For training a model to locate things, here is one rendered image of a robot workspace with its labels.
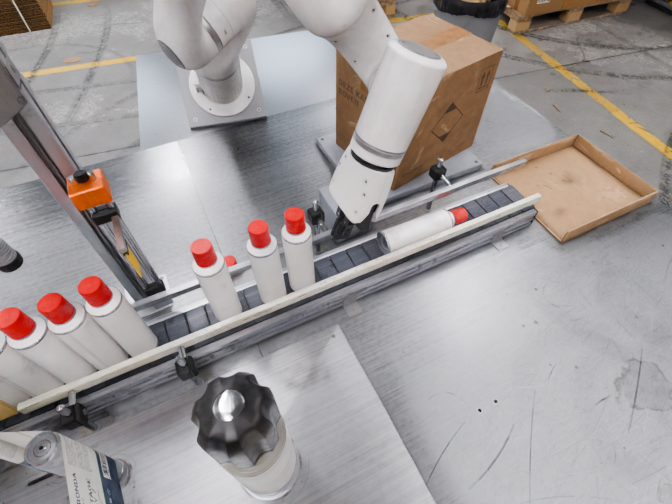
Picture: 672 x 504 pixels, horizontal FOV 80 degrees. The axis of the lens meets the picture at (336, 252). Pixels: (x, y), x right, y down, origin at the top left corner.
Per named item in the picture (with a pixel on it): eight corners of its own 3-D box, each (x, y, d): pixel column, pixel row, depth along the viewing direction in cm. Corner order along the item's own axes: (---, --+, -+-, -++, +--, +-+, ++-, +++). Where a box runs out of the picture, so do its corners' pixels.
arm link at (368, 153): (344, 120, 61) (338, 138, 63) (373, 153, 56) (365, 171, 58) (387, 123, 66) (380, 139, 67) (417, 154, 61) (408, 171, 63)
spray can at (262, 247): (265, 310, 77) (247, 243, 61) (256, 290, 80) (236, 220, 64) (290, 300, 79) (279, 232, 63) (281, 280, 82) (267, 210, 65)
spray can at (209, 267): (219, 328, 75) (187, 264, 59) (212, 306, 78) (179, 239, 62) (246, 317, 77) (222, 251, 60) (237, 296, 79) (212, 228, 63)
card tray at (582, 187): (560, 243, 94) (568, 232, 91) (488, 175, 108) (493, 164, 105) (649, 202, 102) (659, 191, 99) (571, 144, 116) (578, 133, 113)
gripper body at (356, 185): (341, 131, 63) (320, 188, 70) (373, 170, 57) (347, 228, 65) (378, 133, 67) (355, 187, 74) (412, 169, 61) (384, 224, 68)
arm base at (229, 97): (203, 125, 120) (193, 104, 102) (179, 63, 118) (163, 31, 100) (264, 105, 123) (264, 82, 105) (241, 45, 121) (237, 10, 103)
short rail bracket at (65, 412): (88, 441, 68) (48, 421, 58) (84, 407, 71) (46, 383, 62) (108, 432, 69) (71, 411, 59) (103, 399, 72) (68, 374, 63)
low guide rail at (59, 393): (24, 415, 64) (16, 411, 63) (24, 408, 65) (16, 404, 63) (538, 202, 93) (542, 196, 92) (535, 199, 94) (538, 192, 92)
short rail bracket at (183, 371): (192, 394, 73) (170, 369, 63) (188, 380, 74) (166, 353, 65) (210, 387, 73) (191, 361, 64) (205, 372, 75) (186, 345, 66)
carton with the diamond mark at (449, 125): (392, 191, 102) (407, 92, 80) (335, 144, 113) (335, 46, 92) (472, 145, 113) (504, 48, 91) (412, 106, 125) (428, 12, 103)
